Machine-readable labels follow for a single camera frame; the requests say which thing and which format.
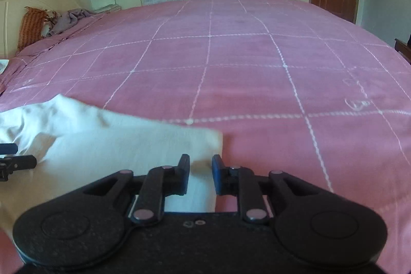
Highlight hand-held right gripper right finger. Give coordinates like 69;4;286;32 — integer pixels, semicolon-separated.
211;154;323;226

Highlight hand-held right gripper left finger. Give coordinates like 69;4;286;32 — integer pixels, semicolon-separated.
83;154;191;226

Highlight white pants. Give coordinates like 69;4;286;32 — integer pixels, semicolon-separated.
0;94;224;225

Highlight pink checked bed sheet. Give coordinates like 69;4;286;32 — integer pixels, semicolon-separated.
0;0;411;274

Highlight orange striped pillow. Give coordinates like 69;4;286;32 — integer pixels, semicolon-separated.
17;6;60;52

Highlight grey crumpled cloth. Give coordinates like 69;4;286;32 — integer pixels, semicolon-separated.
48;8;107;37

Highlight folded pale green cloth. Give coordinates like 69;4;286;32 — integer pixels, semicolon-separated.
93;4;122;13

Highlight brown wooden chair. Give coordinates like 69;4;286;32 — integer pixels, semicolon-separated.
394;38;411;63

